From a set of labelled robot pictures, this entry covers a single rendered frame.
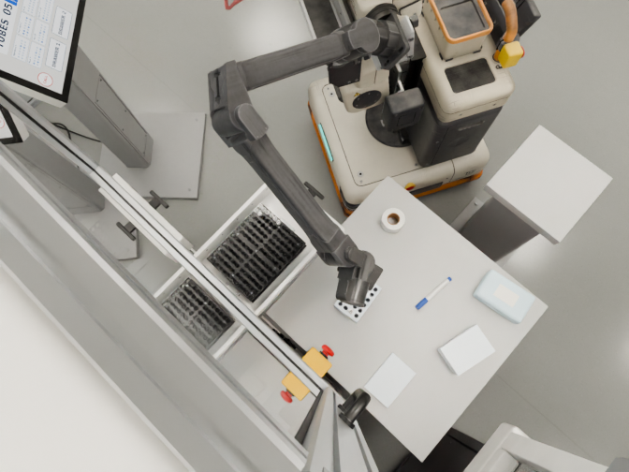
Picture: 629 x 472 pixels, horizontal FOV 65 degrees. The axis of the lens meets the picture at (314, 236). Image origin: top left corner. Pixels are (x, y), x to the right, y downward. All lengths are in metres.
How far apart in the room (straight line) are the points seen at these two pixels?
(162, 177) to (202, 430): 2.28
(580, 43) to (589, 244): 1.07
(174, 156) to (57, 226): 2.25
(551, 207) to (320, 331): 0.81
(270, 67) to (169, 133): 1.60
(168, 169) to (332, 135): 0.83
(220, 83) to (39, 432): 0.77
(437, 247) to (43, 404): 1.35
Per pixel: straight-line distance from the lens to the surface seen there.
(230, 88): 0.96
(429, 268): 1.54
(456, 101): 1.70
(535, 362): 2.41
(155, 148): 2.58
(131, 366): 0.27
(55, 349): 0.32
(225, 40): 2.85
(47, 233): 0.30
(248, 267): 1.39
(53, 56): 1.72
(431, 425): 1.51
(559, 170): 1.75
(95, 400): 0.30
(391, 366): 1.47
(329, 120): 2.22
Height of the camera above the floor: 2.24
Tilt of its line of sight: 75 degrees down
